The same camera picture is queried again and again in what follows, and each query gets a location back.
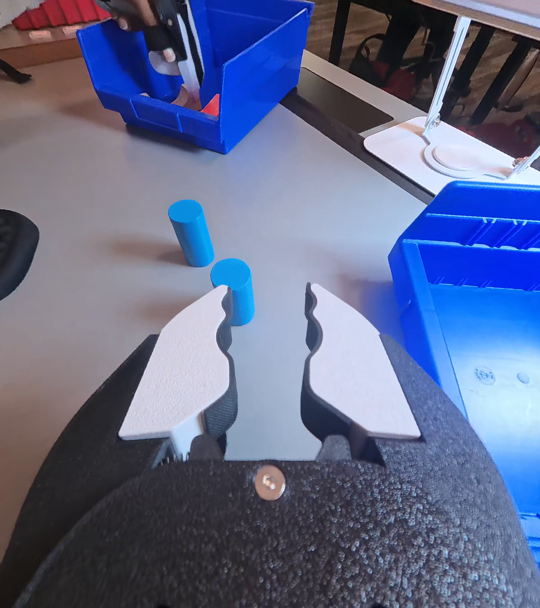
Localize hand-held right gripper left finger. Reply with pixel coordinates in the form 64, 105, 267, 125
118, 285, 238, 464

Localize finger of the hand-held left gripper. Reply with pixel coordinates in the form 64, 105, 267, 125
177, 21, 201, 103
187, 0, 206, 88

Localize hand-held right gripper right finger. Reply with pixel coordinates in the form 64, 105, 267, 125
300, 282, 422, 459

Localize blue plastic bin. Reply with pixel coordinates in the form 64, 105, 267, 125
76, 0, 315, 155
388, 180, 540, 594

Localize blue wooden cylinder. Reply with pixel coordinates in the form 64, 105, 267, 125
168, 199, 215, 268
210, 258, 255, 327

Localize person's left hand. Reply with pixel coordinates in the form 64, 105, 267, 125
94, 0, 176, 62

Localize red plastic crate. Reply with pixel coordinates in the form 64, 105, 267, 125
11, 0, 114, 31

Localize brown wooden table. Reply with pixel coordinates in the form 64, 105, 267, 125
329, 0, 540, 124

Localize white document stand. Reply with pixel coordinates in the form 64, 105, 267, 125
364, 0, 540, 193

